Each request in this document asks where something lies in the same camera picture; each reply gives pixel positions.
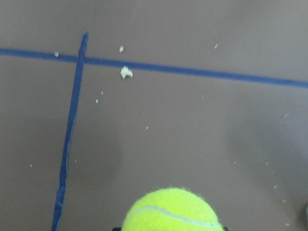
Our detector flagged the yellow tennis ball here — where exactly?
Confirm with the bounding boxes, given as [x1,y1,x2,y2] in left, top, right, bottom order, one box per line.
[121,188,225,231]

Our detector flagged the white foam crumb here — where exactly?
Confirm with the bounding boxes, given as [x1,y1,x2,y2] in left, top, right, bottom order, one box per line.
[120,66,133,79]

